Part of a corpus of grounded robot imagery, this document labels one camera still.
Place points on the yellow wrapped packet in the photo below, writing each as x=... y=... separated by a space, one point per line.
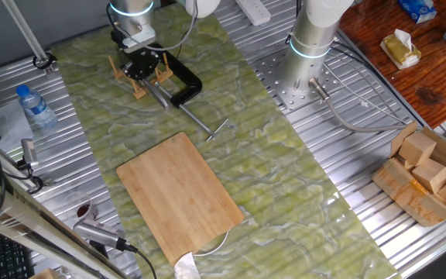
x=399 y=50

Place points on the aluminium frame bar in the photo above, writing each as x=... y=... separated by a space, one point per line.
x=33 y=228

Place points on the aluminium profile pole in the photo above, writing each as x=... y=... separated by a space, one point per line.
x=27 y=33

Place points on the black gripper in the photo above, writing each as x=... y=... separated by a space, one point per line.
x=141 y=64

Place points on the white paper sheet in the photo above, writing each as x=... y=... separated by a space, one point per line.
x=8 y=124

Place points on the green marble pattern mat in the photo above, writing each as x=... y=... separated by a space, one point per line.
x=285 y=193

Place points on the blue tissue pack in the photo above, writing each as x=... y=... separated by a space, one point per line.
x=416 y=9

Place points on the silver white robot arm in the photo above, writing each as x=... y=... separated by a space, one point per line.
x=308 y=38

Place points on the small silver mounted camera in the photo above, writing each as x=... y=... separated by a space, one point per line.
x=29 y=153

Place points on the large wooden block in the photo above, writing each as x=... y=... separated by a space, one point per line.
x=45 y=275

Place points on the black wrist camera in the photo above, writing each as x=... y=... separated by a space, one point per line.
x=117 y=38

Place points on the brown wooden table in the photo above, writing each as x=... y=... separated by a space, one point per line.
x=440 y=77

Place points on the plastic water bottle blue label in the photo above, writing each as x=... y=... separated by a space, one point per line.
x=37 y=108

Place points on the wooden peg rack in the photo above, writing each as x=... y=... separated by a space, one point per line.
x=139 y=93

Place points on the white power strip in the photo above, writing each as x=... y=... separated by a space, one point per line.
x=254 y=11

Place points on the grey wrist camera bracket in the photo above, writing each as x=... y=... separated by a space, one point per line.
x=141 y=43

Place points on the glass beaker with dark liquid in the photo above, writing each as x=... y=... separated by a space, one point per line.
x=83 y=211

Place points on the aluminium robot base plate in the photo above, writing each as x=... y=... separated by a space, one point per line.
x=285 y=95

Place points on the brown cardboard box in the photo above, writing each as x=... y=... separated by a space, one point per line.
x=405 y=193

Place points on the black C-clamp steel screw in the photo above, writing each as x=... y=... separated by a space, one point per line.
x=192 y=83

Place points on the long silver depth camera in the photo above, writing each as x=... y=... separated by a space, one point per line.
x=95 y=231

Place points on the bamboo cutting board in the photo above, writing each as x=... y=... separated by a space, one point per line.
x=180 y=197

